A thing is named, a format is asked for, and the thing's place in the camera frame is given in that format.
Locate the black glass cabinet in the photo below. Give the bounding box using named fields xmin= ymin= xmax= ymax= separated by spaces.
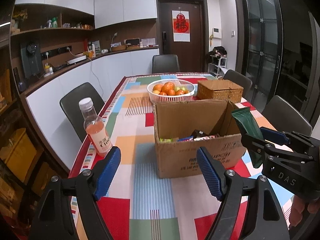
xmin=235 ymin=0 xmax=319 ymax=125

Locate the pink white cookie packet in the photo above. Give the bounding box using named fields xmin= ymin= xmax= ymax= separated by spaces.
xmin=193 ymin=134 xmax=220 ymax=141

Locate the woven wicker basket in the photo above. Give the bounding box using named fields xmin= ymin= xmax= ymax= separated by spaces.
xmin=197 ymin=80 xmax=244 ymax=103

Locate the black water dispenser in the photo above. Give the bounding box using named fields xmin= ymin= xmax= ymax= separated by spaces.
xmin=20 ymin=40 xmax=43 ymax=79

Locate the dark chair near right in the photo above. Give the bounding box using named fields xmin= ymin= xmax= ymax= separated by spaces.
xmin=262 ymin=95 xmax=312 ymax=136

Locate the colourful patterned tablecloth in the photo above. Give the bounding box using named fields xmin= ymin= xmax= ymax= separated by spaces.
xmin=68 ymin=72 xmax=296 ymax=240

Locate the black cracker box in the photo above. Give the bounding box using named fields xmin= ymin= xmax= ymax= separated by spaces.
xmin=191 ymin=129 xmax=208 ymax=139

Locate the white fruit basket with oranges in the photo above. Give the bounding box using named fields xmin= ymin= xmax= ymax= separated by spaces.
xmin=147 ymin=79 xmax=195 ymax=103

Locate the dark chair far right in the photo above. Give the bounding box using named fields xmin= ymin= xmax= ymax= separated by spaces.
xmin=223 ymin=69 xmax=252 ymax=98

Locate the dark wooden door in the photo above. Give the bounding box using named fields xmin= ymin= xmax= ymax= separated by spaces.
xmin=156 ymin=0 xmax=209 ymax=72

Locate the brown cardboard box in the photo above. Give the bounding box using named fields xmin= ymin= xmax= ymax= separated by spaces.
xmin=153 ymin=99 xmax=246 ymax=178

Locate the pink juice bottle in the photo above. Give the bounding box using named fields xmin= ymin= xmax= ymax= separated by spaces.
xmin=79 ymin=97 xmax=112 ymax=158

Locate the dark chair left side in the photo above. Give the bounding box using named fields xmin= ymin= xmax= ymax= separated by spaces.
xmin=59 ymin=81 xmax=106 ymax=143

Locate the white long counter cabinet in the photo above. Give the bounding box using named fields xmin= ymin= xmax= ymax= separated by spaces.
xmin=26 ymin=48 xmax=159 ymax=168

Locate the person right hand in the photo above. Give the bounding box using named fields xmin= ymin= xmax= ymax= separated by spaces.
xmin=289 ymin=196 xmax=320 ymax=227

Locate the dark green snack packet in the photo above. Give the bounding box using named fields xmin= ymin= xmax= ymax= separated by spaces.
xmin=232 ymin=107 xmax=264 ymax=168

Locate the red fu door poster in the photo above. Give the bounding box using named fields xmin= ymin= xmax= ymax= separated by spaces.
xmin=171 ymin=10 xmax=190 ymax=42

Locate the light green snack packet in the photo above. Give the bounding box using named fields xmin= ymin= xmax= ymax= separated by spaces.
xmin=159 ymin=138 xmax=179 ymax=143

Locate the dark chair at far end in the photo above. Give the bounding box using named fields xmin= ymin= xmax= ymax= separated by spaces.
xmin=152 ymin=54 xmax=180 ymax=74

